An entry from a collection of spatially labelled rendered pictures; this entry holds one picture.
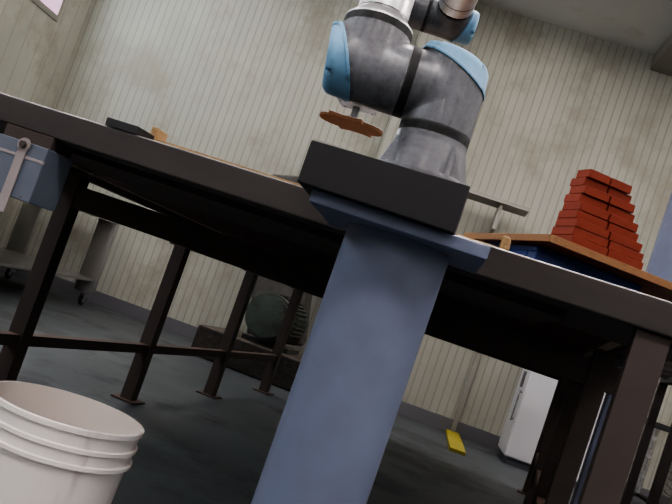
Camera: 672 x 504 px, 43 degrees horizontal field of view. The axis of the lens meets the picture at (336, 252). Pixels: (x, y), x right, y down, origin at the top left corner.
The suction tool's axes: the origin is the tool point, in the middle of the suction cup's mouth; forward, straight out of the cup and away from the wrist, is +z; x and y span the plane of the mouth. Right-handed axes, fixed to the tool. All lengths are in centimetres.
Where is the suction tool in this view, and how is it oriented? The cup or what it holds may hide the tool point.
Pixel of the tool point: (349, 127)
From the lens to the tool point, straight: 190.0
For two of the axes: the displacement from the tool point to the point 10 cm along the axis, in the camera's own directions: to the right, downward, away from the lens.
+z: -3.3, 9.4, -0.6
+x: -2.1, -1.3, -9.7
